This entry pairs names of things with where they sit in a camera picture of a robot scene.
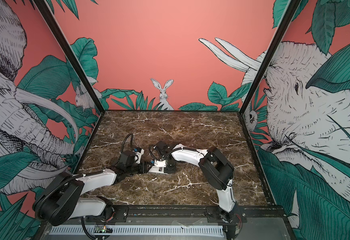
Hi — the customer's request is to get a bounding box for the white remote control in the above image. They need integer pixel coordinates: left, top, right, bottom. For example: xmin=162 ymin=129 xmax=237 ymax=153
xmin=149 ymin=160 xmax=167 ymax=174

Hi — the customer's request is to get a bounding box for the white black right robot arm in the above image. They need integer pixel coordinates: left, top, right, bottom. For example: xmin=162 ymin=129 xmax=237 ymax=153
xmin=149 ymin=141 xmax=236 ymax=213

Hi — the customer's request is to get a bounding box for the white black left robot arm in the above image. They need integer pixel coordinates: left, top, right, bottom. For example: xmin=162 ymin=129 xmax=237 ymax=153
xmin=32 ymin=148 xmax=153 ymax=226

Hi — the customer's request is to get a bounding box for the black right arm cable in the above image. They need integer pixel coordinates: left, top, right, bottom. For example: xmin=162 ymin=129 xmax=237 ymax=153
xmin=148 ymin=144 xmax=161 ymax=162

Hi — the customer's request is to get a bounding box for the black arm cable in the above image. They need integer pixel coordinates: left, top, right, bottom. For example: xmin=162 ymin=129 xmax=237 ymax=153
xmin=120 ymin=133 xmax=134 ymax=152
xmin=148 ymin=144 xmax=161 ymax=162

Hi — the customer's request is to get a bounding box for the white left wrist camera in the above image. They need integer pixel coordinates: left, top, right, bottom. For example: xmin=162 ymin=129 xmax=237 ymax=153
xmin=134 ymin=147 xmax=145 ymax=164

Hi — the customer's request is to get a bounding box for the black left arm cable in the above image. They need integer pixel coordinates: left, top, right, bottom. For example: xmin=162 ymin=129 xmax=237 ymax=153
xmin=120 ymin=133 xmax=134 ymax=152

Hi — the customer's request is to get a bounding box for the white slotted cable duct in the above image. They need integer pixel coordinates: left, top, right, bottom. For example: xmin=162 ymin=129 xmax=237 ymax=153
xmin=48 ymin=224 xmax=225 ymax=237

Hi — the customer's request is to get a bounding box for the black front mounting rail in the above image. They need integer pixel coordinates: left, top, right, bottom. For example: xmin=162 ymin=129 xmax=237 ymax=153
xmin=85 ymin=205 xmax=285 ymax=225

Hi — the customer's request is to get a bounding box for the black corner frame post left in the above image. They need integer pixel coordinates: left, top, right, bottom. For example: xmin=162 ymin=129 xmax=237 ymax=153
xmin=32 ymin=0 xmax=106 ymax=114

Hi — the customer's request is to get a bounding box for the black corner frame post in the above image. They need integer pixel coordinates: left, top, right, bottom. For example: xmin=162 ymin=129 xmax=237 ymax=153
xmin=32 ymin=0 xmax=106 ymax=114
xmin=238 ymin=0 xmax=302 ymax=115

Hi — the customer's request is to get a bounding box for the black corner frame post right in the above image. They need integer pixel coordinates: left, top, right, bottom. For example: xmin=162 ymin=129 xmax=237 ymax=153
xmin=238 ymin=0 xmax=302 ymax=115

